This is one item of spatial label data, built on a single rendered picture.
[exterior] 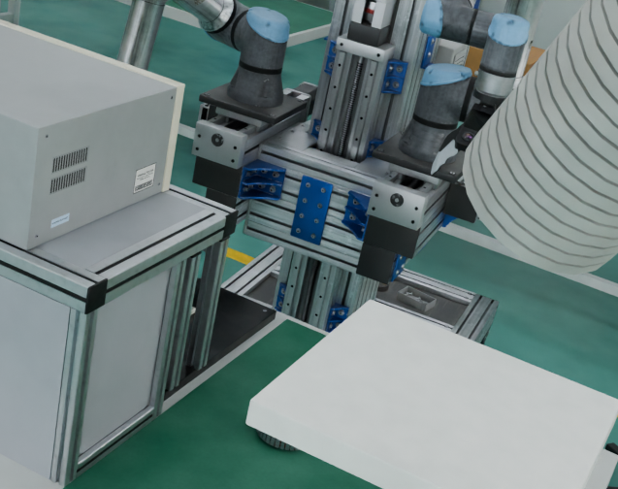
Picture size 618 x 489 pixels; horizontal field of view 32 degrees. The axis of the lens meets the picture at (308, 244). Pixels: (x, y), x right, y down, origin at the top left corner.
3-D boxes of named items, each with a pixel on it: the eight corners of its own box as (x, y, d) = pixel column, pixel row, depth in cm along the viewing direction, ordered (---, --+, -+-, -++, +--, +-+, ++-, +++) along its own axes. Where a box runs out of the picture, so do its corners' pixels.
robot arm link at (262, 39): (259, 71, 274) (269, 19, 269) (226, 54, 282) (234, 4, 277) (292, 68, 282) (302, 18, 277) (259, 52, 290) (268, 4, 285)
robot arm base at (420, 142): (407, 137, 281) (416, 101, 277) (462, 154, 277) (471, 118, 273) (390, 150, 268) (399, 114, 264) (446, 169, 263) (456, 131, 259)
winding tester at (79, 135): (-14, 117, 211) (-6, 16, 202) (169, 189, 196) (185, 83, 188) (-177, 161, 178) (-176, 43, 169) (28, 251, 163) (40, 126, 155)
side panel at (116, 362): (147, 407, 196) (173, 252, 183) (161, 414, 195) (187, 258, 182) (49, 479, 172) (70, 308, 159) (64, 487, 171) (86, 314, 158)
